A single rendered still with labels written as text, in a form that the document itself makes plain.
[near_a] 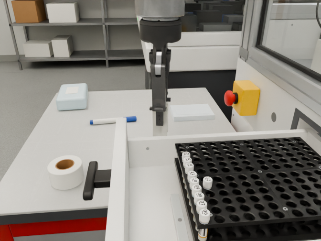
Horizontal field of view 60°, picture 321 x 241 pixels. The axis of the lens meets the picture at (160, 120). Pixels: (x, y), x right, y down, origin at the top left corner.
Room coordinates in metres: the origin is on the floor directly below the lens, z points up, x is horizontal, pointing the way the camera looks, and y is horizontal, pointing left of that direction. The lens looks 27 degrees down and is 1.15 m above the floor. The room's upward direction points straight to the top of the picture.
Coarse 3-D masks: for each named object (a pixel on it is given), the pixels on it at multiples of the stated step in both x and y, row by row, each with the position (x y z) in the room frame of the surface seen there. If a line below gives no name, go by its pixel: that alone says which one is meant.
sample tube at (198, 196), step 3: (198, 192) 0.27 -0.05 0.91; (201, 192) 0.27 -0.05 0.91; (195, 195) 0.26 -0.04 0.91; (198, 195) 0.26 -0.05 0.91; (201, 195) 0.26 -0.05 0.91; (195, 198) 0.26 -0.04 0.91; (198, 198) 0.26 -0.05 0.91; (201, 198) 0.26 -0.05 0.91; (195, 201) 0.26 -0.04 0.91; (195, 204) 0.26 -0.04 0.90
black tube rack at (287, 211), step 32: (192, 160) 0.35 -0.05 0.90; (224, 160) 0.35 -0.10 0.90; (256, 160) 0.35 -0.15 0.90; (288, 160) 0.35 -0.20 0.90; (320, 160) 0.35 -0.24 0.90; (224, 192) 0.29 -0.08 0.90; (256, 192) 0.28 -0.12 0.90; (288, 192) 0.28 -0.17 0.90; (320, 192) 0.28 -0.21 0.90; (192, 224) 0.25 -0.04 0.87; (224, 224) 0.23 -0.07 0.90; (256, 224) 0.23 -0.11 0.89; (288, 224) 0.26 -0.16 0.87; (320, 224) 0.25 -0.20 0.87
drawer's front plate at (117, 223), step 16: (112, 160) 0.31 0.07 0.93; (112, 176) 0.28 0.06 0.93; (128, 176) 0.39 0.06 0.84; (112, 192) 0.25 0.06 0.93; (128, 192) 0.35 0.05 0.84; (112, 208) 0.22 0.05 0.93; (128, 208) 0.31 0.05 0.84; (112, 224) 0.20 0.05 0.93; (128, 224) 0.29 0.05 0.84; (112, 240) 0.18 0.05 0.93; (128, 240) 0.26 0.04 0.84
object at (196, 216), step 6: (180, 144) 0.40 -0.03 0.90; (180, 150) 0.38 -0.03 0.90; (186, 150) 0.38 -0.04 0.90; (180, 156) 0.36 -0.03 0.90; (180, 162) 0.35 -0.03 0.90; (192, 162) 0.35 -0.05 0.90; (186, 174) 0.32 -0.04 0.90; (186, 180) 0.30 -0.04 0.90; (186, 186) 0.29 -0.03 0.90; (192, 198) 0.27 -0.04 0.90; (204, 198) 0.27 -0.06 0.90; (192, 204) 0.26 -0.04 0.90; (192, 210) 0.25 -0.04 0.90; (198, 216) 0.24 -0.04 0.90; (198, 222) 0.23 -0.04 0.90; (210, 222) 0.23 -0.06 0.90; (198, 228) 0.23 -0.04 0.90; (204, 228) 0.23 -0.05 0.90; (210, 228) 0.23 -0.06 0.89
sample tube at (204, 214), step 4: (204, 208) 0.24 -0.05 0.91; (200, 212) 0.23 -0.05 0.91; (204, 212) 0.23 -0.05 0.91; (208, 212) 0.23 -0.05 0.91; (200, 216) 0.23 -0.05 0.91; (204, 216) 0.23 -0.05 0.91; (208, 216) 0.23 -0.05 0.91; (200, 220) 0.23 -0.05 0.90; (204, 220) 0.23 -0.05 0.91; (208, 220) 0.23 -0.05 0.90; (200, 232) 0.23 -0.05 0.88; (204, 232) 0.23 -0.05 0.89; (200, 236) 0.23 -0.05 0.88; (204, 236) 0.23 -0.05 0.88; (200, 240) 0.23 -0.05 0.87; (204, 240) 0.23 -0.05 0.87
